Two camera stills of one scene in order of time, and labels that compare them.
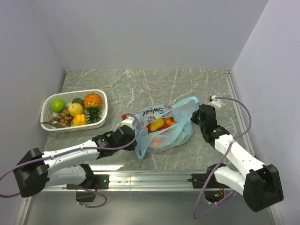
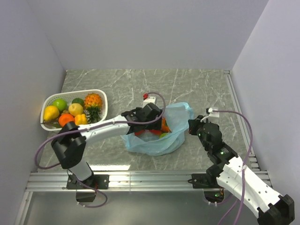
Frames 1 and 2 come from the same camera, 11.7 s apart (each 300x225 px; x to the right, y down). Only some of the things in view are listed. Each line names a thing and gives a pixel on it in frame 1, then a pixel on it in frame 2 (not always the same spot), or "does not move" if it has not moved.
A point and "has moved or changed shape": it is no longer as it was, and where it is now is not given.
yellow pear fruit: x=157 y=123 has moved or changed shape
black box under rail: x=85 y=196 does not move
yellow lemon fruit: x=75 y=108 does not move
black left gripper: x=131 y=147 to x=155 y=125
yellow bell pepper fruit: x=79 y=120 does not move
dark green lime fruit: x=78 y=101 does not move
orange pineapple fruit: x=93 y=102 does not move
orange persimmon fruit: x=170 y=121 to x=165 y=129
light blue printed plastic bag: x=165 y=127 has moved or changed shape
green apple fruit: x=58 y=105 does not move
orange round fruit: x=156 y=142 to x=64 y=118
